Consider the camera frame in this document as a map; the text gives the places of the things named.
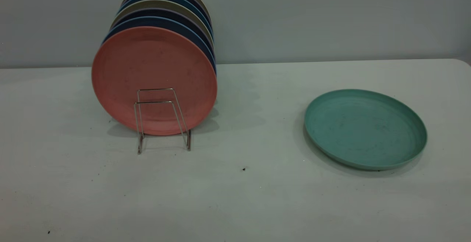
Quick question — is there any metal wire plate rack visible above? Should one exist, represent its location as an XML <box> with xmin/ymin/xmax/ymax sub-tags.
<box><xmin>134</xmin><ymin>88</ymin><xmax>192</xmax><ymax>155</ymax></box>

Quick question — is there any pink round plate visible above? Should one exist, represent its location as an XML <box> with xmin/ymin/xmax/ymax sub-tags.
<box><xmin>91</xmin><ymin>26</ymin><xmax>217</xmax><ymax>136</ymax></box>

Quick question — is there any green round plate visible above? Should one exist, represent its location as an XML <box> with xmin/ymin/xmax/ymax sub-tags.
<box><xmin>304</xmin><ymin>89</ymin><xmax>428</xmax><ymax>171</ymax></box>

